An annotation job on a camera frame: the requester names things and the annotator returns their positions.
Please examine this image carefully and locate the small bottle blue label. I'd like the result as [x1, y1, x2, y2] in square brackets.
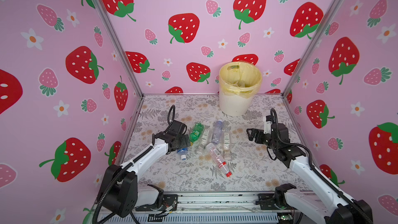
[177, 147, 189, 161]

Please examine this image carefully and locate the green bottle yellow cap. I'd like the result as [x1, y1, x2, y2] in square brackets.
[189, 122, 205, 146]

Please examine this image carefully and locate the clear bottle green white label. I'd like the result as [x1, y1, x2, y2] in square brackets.
[223, 132, 231, 160]

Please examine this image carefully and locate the clear bottle red cap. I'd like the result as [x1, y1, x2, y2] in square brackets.
[205, 143, 232, 177]

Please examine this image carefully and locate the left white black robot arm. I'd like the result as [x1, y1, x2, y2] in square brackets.
[92, 120, 190, 224]

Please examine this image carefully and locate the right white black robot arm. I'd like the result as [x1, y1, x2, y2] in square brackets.
[246, 123, 373, 224]

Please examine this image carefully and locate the white bin with yellow liner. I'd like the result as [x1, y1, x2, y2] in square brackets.
[219, 62, 262, 117]

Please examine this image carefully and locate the clear bluish bottle upright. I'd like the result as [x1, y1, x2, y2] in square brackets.
[211, 119, 223, 145]

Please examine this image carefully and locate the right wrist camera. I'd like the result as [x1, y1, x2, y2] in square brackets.
[263, 115, 273, 134]

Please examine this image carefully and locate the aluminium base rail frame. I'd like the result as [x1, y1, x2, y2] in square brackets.
[98, 191, 312, 224]

